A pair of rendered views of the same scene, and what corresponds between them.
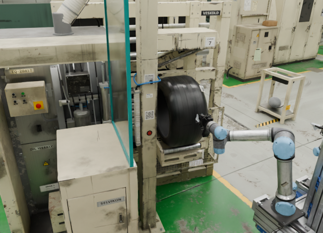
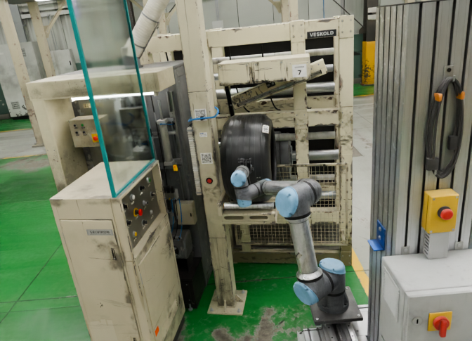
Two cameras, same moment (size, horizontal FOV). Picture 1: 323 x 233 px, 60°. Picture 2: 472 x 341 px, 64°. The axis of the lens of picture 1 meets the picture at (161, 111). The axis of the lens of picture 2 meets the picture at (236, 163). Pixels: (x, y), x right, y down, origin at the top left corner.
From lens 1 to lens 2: 1.30 m
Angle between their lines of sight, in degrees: 29
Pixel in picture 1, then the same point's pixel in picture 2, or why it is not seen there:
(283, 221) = (319, 317)
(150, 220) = (225, 295)
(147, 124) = (205, 169)
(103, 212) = (94, 242)
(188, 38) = (267, 67)
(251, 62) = not seen: outside the picture
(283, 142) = (282, 193)
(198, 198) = not seen: hidden behind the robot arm
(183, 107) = (231, 150)
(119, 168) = (103, 197)
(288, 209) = (304, 294)
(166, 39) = (238, 69)
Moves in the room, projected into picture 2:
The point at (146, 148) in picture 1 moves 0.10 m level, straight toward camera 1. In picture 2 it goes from (208, 199) to (201, 205)
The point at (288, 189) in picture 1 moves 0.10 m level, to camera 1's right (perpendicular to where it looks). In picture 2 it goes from (303, 264) to (326, 268)
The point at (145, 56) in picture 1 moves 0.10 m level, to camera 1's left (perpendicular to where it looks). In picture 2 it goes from (192, 88) to (179, 88)
